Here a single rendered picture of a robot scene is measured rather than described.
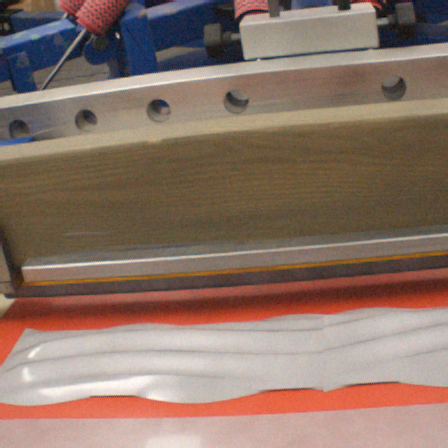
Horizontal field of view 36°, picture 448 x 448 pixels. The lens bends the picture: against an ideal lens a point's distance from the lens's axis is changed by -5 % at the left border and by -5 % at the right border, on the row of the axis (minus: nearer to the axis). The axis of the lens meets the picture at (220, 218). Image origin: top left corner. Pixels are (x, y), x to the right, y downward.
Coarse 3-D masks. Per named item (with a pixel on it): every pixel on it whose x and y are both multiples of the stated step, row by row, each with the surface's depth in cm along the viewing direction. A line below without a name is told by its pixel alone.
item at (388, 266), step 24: (336, 264) 41; (360, 264) 41; (384, 264) 41; (408, 264) 41; (432, 264) 40; (24, 288) 45; (48, 288) 44; (72, 288) 44; (96, 288) 44; (120, 288) 44; (144, 288) 43; (168, 288) 43; (192, 288) 43
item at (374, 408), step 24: (336, 288) 42; (360, 288) 41; (384, 288) 41; (408, 288) 40; (432, 288) 40; (336, 312) 39; (360, 384) 33; (384, 384) 33; (408, 384) 32; (336, 408) 32; (360, 408) 31; (384, 408) 31; (408, 408) 31; (432, 408) 30; (336, 432) 30; (360, 432) 30; (384, 432) 30; (408, 432) 29; (432, 432) 29
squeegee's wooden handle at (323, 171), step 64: (192, 128) 39; (256, 128) 38; (320, 128) 37; (384, 128) 37; (0, 192) 41; (64, 192) 40; (128, 192) 40; (192, 192) 39; (256, 192) 39; (320, 192) 38; (384, 192) 38
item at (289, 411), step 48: (240, 288) 44; (288, 288) 43; (0, 336) 42; (0, 432) 33; (48, 432) 33; (96, 432) 32; (144, 432) 32; (192, 432) 32; (240, 432) 31; (288, 432) 31
